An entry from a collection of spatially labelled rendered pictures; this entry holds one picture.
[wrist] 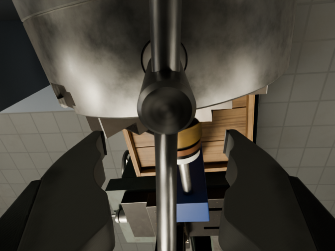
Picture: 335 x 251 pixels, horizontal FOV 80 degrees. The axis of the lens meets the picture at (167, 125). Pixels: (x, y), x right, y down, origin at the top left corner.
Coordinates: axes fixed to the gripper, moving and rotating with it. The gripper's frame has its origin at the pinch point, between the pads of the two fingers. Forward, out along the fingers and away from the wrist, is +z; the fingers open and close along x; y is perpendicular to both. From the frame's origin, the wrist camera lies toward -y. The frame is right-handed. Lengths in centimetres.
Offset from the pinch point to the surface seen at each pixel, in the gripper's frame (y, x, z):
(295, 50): 13, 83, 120
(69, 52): -3.9, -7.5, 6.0
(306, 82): 33, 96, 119
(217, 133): 23.4, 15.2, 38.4
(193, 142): 11.6, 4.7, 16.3
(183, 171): 20.0, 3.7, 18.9
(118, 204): 52, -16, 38
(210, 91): -1.0, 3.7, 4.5
